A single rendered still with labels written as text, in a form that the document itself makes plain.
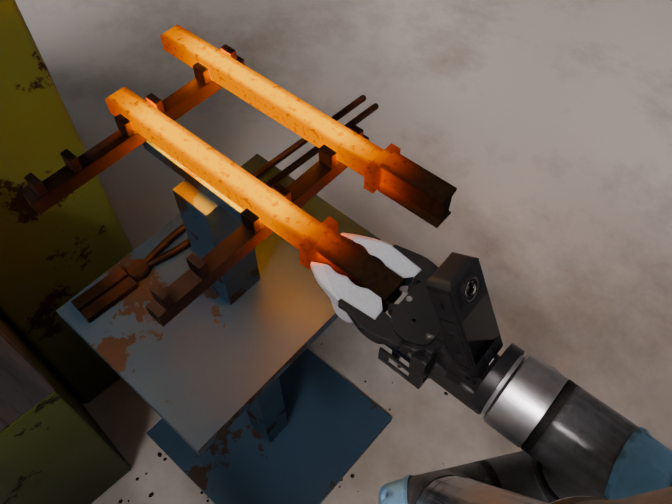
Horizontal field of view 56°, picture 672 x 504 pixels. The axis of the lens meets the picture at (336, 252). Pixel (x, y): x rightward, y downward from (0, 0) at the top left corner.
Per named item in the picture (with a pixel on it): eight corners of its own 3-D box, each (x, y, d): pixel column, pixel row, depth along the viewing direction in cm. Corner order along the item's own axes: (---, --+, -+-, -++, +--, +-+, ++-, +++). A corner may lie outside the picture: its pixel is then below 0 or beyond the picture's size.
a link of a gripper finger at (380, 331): (330, 319, 60) (413, 363, 58) (330, 311, 59) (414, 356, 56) (355, 282, 62) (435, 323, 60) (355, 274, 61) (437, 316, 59)
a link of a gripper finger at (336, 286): (298, 307, 66) (375, 349, 63) (294, 277, 61) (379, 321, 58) (313, 285, 67) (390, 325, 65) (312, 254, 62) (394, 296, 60)
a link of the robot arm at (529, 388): (532, 431, 51) (581, 360, 55) (485, 396, 53) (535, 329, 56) (511, 458, 58) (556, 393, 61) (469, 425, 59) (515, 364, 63)
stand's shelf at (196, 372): (396, 258, 97) (397, 251, 95) (200, 456, 80) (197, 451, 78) (258, 161, 108) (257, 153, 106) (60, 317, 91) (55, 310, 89)
